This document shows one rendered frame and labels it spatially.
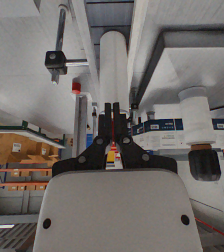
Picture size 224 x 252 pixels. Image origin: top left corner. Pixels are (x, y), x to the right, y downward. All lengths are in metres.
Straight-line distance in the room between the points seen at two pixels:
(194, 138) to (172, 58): 0.25
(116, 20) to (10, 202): 9.31
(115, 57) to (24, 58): 0.31
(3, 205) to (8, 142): 7.66
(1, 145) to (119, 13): 1.98
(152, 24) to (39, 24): 0.24
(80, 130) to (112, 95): 0.38
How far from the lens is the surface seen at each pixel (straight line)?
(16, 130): 1.97
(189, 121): 0.50
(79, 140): 0.57
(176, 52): 0.37
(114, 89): 0.22
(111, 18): 0.29
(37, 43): 0.43
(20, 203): 9.17
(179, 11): 0.37
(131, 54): 0.29
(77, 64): 0.24
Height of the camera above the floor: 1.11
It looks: 14 degrees down
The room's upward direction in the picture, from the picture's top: 179 degrees clockwise
